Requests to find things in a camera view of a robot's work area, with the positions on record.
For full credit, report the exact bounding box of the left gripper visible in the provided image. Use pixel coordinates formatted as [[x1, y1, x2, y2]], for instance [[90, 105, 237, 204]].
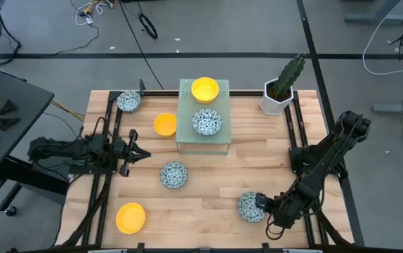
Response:
[[112, 129, 152, 178]]

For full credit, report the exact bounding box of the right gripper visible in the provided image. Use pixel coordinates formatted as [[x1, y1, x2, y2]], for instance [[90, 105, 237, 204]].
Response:
[[256, 184, 315, 229]]

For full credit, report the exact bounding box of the teal floral patterned bowl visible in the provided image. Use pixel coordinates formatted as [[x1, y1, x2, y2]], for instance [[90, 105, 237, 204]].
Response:
[[237, 191, 269, 223], [191, 108, 223, 136], [159, 160, 189, 190], [116, 90, 142, 113]]

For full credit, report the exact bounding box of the green perforated metal shelf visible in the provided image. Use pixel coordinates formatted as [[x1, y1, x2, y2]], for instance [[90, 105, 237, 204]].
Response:
[[175, 78, 232, 156]]

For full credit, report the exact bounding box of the white hexagonal plant pot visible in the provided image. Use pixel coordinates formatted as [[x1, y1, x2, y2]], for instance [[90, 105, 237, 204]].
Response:
[[258, 77, 295, 117]]

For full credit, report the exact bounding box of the green cactus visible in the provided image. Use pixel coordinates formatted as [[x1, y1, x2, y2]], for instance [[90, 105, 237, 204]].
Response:
[[270, 52, 308, 101]]

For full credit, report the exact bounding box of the grey desk foot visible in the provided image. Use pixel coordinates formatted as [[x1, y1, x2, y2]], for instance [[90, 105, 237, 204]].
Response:
[[372, 95, 403, 115], [344, 0, 403, 26]]

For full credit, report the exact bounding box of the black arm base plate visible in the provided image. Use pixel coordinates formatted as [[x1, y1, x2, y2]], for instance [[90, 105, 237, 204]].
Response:
[[289, 146, 346, 176], [69, 160, 120, 176]]

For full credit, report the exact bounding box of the yellow floor cable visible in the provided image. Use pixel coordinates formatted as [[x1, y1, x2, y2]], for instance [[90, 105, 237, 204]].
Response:
[[49, 100, 86, 122]]

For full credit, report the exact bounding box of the black coiled cable ring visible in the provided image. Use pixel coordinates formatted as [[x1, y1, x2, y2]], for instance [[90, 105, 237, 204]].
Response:
[[138, 12, 159, 39]]

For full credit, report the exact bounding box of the black aluminium rig frame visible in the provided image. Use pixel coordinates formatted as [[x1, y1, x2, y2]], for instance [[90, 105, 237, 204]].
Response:
[[54, 79, 356, 253]]

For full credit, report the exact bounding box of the black triangular bracket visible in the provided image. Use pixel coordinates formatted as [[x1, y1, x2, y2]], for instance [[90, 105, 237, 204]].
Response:
[[0, 98, 18, 115], [0, 117, 22, 132]]

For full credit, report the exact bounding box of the white cable bundle with plug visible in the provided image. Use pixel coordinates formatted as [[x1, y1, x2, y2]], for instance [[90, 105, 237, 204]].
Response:
[[74, 0, 115, 26]]

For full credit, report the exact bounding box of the long white cable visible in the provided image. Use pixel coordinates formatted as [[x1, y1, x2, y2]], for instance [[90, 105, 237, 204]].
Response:
[[362, 0, 403, 77]]

